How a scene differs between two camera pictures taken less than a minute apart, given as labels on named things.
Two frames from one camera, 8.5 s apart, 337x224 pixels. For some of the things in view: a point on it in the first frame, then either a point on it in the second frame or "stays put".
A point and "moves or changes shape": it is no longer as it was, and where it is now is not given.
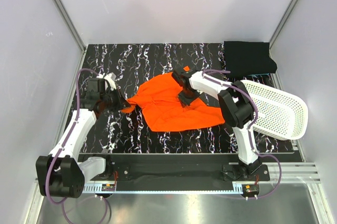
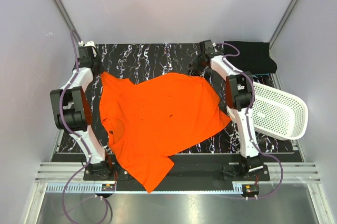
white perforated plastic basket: [279, 113] stays put
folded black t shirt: [246, 58] stays put
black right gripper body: [187, 97] to [196, 64]
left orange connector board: [108, 187] stays put
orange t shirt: [156, 100] moves or changes shape
